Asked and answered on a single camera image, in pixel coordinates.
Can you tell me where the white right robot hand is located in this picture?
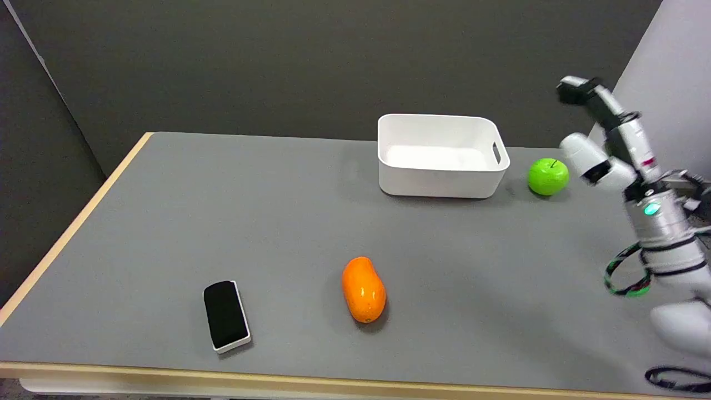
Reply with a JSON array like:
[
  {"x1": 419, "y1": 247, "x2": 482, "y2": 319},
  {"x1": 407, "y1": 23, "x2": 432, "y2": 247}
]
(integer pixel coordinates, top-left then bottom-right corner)
[{"x1": 557, "y1": 76, "x2": 663, "y2": 194}]

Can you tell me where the orange mango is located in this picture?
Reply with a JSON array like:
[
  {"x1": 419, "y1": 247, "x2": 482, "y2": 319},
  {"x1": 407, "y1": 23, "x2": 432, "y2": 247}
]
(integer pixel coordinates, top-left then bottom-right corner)
[{"x1": 342, "y1": 256, "x2": 387, "y2": 324}]

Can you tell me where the green apple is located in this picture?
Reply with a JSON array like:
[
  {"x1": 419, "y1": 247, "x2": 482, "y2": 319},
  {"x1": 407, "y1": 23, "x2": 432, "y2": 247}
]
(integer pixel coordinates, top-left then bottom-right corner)
[{"x1": 527, "y1": 158, "x2": 570, "y2": 197}]

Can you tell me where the white plastic bin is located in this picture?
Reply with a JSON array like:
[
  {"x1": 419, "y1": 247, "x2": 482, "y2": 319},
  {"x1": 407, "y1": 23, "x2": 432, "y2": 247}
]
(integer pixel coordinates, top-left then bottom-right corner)
[{"x1": 377, "y1": 114, "x2": 510, "y2": 199}]

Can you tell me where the black and white eraser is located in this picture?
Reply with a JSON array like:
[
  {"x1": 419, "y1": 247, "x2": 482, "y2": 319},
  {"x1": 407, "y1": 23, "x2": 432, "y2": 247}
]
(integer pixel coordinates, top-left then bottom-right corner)
[{"x1": 203, "y1": 280, "x2": 252, "y2": 354}]

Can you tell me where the black cable loop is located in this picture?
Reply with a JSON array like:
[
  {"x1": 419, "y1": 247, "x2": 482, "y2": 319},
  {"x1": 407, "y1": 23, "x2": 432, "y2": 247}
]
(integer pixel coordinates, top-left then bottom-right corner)
[{"x1": 644, "y1": 367, "x2": 711, "y2": 394}]

